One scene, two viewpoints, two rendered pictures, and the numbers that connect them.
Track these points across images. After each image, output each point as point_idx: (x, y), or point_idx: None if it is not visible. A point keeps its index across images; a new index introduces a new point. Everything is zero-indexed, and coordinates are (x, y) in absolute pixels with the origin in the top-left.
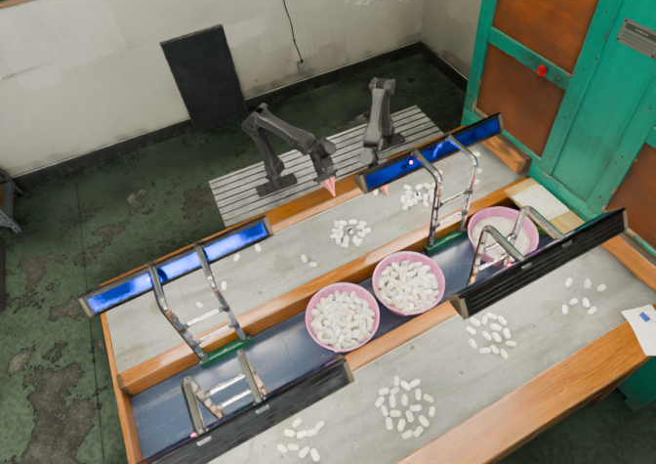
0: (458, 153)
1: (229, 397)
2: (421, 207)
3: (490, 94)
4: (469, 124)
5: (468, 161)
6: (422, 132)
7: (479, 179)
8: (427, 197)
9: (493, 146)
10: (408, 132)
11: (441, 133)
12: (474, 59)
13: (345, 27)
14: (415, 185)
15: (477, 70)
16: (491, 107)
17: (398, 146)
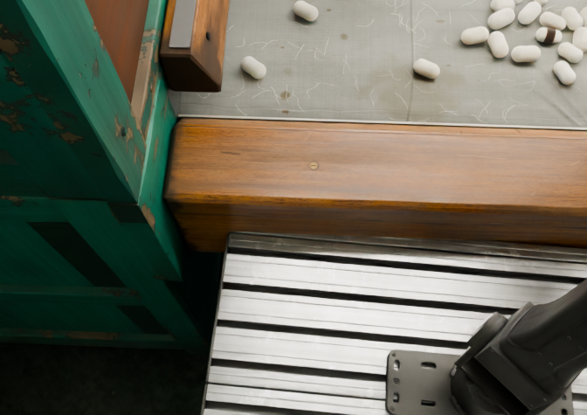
0: (300, 110)
1: None
2: (555, 0)
3: None
4: (160, 183)
5: (298, 65)
6: (291, 359)
7: None
8: (529, 3)
9: None
10: (342, 397)
11: (226, 303)
12: None
13: None
14: (527, 75)
15: (72, 3)
16: (127, 9)
17: (429, 346)
